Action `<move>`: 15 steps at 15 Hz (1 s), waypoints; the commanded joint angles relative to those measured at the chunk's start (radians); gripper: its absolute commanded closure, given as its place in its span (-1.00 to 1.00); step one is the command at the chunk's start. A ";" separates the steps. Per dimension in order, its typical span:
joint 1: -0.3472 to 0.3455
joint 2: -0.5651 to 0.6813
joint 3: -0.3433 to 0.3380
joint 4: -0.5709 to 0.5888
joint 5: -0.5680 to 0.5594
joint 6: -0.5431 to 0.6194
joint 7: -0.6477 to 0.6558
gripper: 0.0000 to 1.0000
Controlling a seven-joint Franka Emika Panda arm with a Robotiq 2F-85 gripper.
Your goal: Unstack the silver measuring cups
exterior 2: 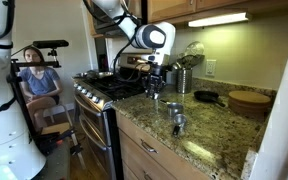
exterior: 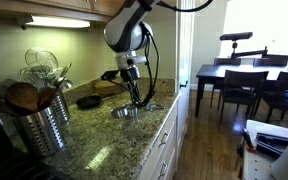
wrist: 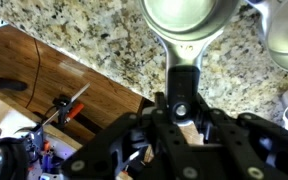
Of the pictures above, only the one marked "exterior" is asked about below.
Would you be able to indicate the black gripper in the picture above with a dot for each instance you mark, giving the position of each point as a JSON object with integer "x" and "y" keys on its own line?
{"x": 130, "y": 73}

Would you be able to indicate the medium silver measuring cup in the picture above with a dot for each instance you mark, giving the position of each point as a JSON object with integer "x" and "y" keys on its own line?
{"x": 132, "y": 111}

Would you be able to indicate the small silver measuring cup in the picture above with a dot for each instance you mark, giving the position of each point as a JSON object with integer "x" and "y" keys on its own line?
{"x": 149, "y": 107}

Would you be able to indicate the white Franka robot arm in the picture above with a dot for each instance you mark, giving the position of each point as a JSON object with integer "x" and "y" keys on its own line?
{"x": 124, "y": 30}

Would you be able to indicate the round wooden board stack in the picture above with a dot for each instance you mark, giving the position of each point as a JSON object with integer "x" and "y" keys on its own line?
{"x": 105, "y": 87}

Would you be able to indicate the black cast iron skillet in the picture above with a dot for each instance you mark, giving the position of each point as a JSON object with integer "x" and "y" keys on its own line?
{"x": 88, "y": 101}

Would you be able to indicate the white door panel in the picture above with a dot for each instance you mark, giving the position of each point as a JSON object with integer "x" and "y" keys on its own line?
{"x": 185, "y": 50}

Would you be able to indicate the wooden lower cabinet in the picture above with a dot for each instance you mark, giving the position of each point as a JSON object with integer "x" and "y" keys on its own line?
{"x": 165, "y": 153}

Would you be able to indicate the metal serving spoon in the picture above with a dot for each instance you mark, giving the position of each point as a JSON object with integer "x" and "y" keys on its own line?
{"x": 65, "y": 70}

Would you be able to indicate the perforated steel utensil holder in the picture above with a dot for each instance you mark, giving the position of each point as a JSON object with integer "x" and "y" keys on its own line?
{"x": 39, "y": 133}
{"x": 61, "y": 108}

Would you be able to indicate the dark wooden dining table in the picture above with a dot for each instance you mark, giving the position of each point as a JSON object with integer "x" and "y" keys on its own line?
{"x": 214, "y": 70}

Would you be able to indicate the plain wooden spoon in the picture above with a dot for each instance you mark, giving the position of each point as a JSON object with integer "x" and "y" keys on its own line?
{"x": 46, "y": 96}

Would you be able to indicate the wooden upper cabinets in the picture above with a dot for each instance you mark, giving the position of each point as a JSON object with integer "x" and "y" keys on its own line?
{"x": 84, "y": 5}

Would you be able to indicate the under-cabinet light bar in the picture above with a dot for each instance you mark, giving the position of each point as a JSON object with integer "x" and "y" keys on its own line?
{"x": 57, "y": 22}

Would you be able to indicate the slotted wooden spoon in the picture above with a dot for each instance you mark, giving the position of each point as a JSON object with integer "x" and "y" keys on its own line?
{"x": 22, "y": 96}

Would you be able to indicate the black orange bar clamp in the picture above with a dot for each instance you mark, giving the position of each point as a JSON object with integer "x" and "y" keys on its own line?
{"x": 247, "y": 138}

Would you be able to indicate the bright window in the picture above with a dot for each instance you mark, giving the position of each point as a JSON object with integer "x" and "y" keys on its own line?
{"x": 257, "y": 20}

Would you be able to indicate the black flat case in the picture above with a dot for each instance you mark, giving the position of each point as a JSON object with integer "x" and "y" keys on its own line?
{"x": 270, "y": 143}

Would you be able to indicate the robot mounting cart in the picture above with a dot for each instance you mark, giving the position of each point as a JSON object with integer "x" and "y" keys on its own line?
{"x": 260, "y": 166}

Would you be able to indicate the black stereo camera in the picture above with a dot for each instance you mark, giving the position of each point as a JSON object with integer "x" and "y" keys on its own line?
{"x": 236, "y": 36}

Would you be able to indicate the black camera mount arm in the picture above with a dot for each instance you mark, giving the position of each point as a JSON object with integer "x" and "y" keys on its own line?
{"x": 250, "y": 53}

